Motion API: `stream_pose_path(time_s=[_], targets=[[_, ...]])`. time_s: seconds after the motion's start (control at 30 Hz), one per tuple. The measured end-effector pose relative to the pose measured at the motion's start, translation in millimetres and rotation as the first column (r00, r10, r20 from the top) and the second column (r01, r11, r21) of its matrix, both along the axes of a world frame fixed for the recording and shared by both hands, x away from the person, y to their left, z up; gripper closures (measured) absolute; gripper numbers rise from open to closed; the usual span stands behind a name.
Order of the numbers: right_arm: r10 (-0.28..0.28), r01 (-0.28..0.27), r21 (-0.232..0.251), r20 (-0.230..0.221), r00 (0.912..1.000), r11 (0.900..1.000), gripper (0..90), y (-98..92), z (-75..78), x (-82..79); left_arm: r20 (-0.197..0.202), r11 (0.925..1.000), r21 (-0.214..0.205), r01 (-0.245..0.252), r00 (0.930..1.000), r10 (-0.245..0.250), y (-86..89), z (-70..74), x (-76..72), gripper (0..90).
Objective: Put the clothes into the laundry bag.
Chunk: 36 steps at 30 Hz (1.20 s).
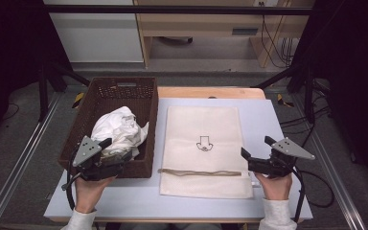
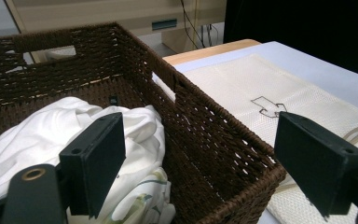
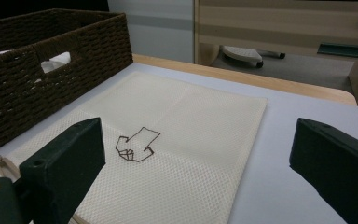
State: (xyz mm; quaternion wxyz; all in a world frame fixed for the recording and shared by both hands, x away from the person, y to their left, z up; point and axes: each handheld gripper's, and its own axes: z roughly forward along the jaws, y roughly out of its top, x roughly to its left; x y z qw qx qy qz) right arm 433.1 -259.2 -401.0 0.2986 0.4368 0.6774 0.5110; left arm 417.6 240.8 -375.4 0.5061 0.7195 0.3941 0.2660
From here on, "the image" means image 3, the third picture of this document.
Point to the light wooden desk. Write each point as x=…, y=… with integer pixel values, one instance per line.
x=276, y=25

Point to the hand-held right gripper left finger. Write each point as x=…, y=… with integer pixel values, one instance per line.
x=65, y=161

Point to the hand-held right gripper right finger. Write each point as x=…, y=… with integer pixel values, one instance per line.
x=338, y=161

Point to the brown woven basket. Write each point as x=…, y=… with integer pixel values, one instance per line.
x=18, y=102

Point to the cream mesh laundry bag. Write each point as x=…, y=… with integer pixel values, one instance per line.
x=192, y=140

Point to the white table board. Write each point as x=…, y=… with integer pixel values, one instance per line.
x=295, y=109

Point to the white clothes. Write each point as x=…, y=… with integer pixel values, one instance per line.
x=57, y=60

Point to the wooden table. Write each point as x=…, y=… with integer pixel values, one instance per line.
x=230, y=77

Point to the wheeled chair base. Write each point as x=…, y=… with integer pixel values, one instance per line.
x=240, y=54

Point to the white cabinet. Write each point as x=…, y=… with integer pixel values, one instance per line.
x=158, y=31

